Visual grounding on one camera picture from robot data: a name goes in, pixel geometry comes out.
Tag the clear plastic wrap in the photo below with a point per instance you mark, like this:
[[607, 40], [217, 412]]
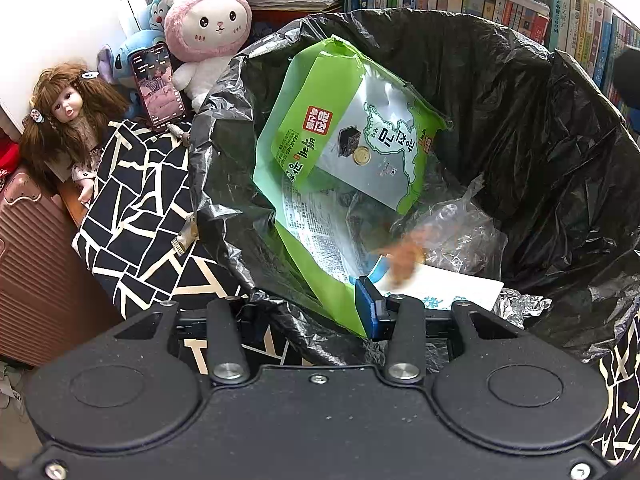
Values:
[[460, 230]]

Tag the pink white bunny plush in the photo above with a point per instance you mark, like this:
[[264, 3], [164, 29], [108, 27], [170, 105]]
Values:
[[205, 25]]

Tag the black white patterned cloth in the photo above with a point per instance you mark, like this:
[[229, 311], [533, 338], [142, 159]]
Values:
[[140, 220]]

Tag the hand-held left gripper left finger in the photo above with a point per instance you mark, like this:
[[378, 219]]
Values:
[[225, 332]]

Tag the bin with black plastic liner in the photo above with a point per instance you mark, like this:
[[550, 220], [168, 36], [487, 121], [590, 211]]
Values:
[[540, 135]]

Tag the small crumpled snack wrapper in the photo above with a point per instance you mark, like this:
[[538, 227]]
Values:
[[185, 237]]

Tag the brown ribbed suitcase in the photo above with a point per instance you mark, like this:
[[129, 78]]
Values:
[[45, 285]]

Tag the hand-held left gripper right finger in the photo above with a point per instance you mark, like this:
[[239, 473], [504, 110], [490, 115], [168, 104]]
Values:
[[367, 307]]

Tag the crumpled silver foil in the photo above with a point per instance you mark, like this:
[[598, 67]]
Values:
[[520, 307]]

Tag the brown haired doll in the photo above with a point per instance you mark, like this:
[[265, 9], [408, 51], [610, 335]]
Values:
[[65, 105]]

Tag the dark red box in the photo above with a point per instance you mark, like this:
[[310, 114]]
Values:
[[270, 22]]

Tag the black smartphone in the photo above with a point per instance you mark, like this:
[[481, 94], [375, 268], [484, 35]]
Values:
[[157, 90]]

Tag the white paper with teal print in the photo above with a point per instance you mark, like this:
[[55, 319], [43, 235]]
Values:
[[450, 285]]

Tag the blue alien plush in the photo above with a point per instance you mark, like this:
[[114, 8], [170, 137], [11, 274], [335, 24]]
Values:
[[140, 42]]

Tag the green seaweed snack bag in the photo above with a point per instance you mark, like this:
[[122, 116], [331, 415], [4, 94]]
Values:
[[300, 105]]

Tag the red cloth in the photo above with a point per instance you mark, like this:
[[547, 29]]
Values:
[[7, 157]]

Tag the row of upright books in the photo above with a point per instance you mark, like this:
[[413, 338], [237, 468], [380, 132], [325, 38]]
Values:
[[475, 0]]

